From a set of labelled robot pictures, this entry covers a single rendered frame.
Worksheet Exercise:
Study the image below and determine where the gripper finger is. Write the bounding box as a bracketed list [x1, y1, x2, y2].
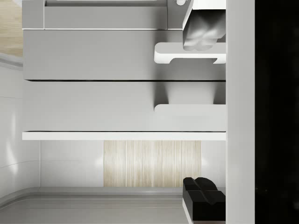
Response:
[182, 176, 227, 224]
[182, 0, 227, 51]

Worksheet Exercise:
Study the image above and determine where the white cabinet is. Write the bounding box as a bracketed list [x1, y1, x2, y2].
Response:
[22, 0, 227, 141]

